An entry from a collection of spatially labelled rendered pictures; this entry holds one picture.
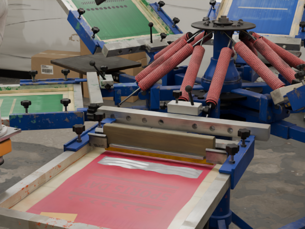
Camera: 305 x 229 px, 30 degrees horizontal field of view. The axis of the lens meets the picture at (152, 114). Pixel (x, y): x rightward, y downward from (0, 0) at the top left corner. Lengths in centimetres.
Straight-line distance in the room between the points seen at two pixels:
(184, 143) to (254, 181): 234
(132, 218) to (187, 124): 65
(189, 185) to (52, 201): 42
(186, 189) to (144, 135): 30
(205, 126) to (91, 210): 67
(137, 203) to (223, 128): 57
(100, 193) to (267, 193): 243
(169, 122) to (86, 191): 55
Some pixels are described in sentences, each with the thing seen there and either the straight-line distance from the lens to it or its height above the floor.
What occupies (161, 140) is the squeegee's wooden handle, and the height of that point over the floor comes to 103.
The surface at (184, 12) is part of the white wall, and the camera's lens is 622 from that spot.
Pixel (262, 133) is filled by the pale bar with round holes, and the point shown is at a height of 102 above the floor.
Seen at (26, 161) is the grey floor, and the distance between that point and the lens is 465.
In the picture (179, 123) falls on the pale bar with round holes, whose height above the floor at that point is 102.
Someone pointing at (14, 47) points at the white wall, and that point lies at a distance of 731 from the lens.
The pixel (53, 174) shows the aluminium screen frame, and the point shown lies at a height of 97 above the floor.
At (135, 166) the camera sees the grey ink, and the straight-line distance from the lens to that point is 192.
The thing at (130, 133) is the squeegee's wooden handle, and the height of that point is 104.
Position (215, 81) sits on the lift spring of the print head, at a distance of 239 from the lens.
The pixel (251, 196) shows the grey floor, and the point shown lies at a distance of 398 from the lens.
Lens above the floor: 170
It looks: 17 degrees down
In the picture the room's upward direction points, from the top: straight up
